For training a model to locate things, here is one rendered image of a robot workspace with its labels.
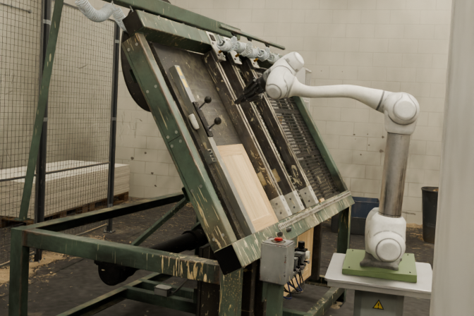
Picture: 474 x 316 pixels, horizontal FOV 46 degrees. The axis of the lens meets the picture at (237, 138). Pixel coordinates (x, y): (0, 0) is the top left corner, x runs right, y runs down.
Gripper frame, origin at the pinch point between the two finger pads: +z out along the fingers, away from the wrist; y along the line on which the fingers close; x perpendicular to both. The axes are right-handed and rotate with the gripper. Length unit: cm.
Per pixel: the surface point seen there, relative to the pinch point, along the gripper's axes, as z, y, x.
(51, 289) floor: 255, 28, 21
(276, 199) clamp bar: 27, 43, 40
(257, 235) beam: 16, 68, 3
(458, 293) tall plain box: -144, 126, -165
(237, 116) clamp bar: 26.4, -7.8, 25.8
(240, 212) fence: 18, 55, -4
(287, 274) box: -5, 93, -10
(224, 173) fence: 16.2, 34.8, -8.8
